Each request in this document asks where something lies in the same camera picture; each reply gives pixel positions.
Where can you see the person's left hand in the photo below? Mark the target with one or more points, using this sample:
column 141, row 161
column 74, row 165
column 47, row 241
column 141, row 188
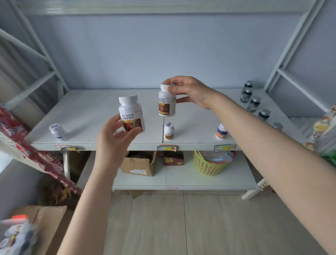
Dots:
column 110, row 147

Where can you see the person's right hand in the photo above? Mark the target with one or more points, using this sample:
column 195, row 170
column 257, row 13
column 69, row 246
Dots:
column 197, row 92

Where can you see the white metal shelf rack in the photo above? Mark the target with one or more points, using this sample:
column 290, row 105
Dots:
column 92, row 113

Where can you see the white orange bottle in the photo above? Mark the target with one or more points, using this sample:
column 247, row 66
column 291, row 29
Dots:
column 221, row 132

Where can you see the white bottle blue label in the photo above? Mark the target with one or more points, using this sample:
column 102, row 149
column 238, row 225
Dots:
column 56, row 131

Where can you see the clear bin orange handles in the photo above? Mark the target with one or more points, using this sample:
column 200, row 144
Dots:
column 18, row 236

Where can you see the person's right forearm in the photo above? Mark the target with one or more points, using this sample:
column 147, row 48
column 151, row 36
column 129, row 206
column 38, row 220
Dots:
column 275, row 157

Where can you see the person's left forearm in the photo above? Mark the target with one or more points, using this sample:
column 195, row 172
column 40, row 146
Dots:
column 86, row 218

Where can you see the small open cardboard box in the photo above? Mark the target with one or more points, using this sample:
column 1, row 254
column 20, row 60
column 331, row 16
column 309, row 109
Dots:
column 136, row 164

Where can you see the dark red box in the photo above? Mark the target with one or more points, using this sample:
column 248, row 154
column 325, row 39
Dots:
column 173, row 159

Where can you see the closed brown cardboard box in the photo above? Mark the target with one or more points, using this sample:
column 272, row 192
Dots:
column 50, row 220

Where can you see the pile of colourful snack packets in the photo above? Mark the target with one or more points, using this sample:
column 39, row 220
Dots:
column 60, row 193

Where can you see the blue red packet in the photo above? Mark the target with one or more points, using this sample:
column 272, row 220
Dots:
column 218, row 157

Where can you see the yellow plastic basket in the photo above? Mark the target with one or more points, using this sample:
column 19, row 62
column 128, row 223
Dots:
column 207, row 166

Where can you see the bunch of red snack strips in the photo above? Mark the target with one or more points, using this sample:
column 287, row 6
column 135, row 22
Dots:
column 23, row 142

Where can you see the yellow cartoon snack strip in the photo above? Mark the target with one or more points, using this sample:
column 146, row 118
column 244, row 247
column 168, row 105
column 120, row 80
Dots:
column 256, row 189

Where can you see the colourful cartoon snack packets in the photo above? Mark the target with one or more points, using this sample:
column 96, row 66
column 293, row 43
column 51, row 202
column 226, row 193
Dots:
column 323, row 128

